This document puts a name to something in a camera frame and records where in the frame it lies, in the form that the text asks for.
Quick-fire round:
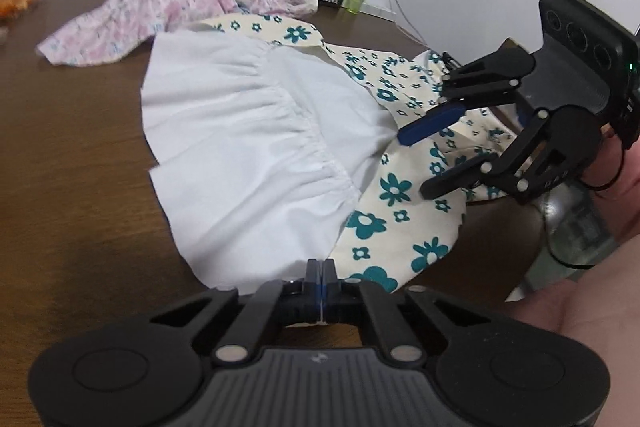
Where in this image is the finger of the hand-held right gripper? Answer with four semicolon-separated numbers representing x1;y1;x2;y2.
420;109;551;204
397;39;537;146

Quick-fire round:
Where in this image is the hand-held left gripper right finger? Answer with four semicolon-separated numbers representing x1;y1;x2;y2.
322;259;492;367

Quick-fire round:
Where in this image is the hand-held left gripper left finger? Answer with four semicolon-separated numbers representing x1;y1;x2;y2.
149;259;322;367

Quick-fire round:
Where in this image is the cream dress with green flowers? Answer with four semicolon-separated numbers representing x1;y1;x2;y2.
140;14;521;308

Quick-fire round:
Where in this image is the pink floral dress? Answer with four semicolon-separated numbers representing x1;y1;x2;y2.
35;0;318;68

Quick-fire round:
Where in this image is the person's right forearm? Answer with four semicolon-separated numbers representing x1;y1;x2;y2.
515;127;640;427

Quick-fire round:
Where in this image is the white power strip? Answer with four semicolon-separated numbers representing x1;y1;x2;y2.
360;2;401;20

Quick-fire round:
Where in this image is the thin white charging cable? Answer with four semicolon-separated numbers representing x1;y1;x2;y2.
369;0;436;48

